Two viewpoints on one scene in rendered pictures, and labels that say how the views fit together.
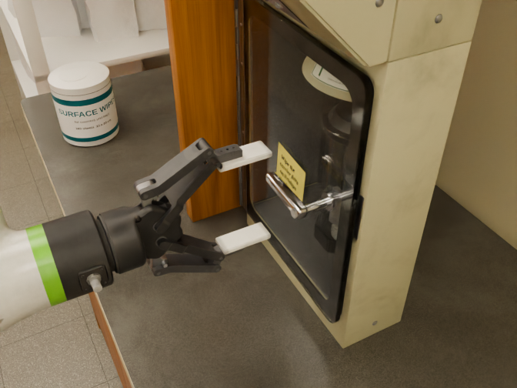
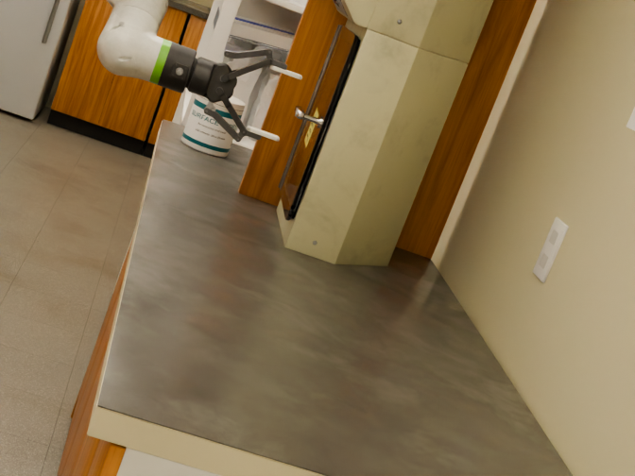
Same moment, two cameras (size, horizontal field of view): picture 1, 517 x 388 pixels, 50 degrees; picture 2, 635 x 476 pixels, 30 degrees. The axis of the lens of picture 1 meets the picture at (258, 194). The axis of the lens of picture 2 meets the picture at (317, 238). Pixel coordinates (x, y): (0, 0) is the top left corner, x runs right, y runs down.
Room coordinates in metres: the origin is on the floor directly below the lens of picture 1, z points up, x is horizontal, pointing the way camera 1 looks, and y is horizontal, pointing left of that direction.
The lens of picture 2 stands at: (-1.72, -0.90, 1.50)
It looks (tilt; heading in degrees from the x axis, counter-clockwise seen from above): 12 degrees down; 18
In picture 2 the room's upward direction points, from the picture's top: 21 degrees clockwise
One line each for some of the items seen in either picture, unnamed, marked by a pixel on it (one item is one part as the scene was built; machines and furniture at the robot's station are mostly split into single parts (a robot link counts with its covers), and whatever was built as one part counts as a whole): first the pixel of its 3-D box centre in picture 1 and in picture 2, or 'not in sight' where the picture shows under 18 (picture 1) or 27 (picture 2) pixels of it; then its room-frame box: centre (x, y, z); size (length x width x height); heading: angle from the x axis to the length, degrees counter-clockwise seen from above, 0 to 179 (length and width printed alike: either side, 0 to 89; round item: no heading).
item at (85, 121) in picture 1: (85, 103); (213, 122); (1.11, 0.39, 1.02); 0.13 x 0.13 x 0.15
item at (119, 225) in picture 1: (142, 232); (213, 80); (0.49, 0.14, 1.20); 0.09 x 0.07 x 0.08; 118
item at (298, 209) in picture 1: (297, 192); (306, 115); (0.57, -0.05, 1.20); 0.10 x 0.05 x 0.03; 27
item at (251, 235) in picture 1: (243, 238); (263, 133); (0.55, 0.02, 1.13); 0.07 x 0.03 x 0.01; 118
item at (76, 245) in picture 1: (81, 255); (179, 68); (0.45, 0.20, 1.20); 0.12 x 0.06 x 0.09; 28
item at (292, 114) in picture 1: (289, 162); (316, 119); (0.64, -0.04, 1.19); 0.30 x 0.01 x 0.40; 27
